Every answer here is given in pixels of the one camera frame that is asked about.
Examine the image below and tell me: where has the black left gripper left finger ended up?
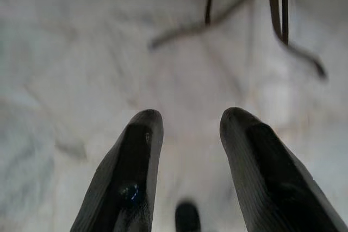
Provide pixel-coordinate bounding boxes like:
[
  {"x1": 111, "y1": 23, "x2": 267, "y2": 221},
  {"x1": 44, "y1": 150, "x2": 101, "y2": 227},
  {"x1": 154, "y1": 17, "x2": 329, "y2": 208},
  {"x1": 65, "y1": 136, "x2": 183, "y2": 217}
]
[{"x1": 70, "y1": 109, "x2": 164, "y2": 232}]

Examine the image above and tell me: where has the black robot foot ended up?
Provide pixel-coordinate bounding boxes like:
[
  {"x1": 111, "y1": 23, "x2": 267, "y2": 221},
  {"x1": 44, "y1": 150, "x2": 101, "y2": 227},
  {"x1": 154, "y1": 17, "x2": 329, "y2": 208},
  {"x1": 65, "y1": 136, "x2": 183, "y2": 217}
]
[{"x1": 175, "y1": 202, "x2": 201, "y2": 232}]

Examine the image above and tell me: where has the dark metal chair base bar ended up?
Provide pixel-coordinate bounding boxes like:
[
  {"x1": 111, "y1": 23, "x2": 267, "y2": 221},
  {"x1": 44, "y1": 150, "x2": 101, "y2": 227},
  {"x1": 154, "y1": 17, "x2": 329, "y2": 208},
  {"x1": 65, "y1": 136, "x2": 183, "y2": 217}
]
[{"x1": 282, "y1": 40, "x2": 328, "y2": 78}]

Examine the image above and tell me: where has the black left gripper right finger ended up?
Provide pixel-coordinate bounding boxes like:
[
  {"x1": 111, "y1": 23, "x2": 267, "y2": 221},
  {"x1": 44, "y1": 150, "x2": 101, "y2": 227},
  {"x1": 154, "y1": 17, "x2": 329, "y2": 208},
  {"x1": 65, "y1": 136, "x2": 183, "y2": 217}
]
[{"x1": 219, "y1": 107, "x2": 348, "y2": 232}]

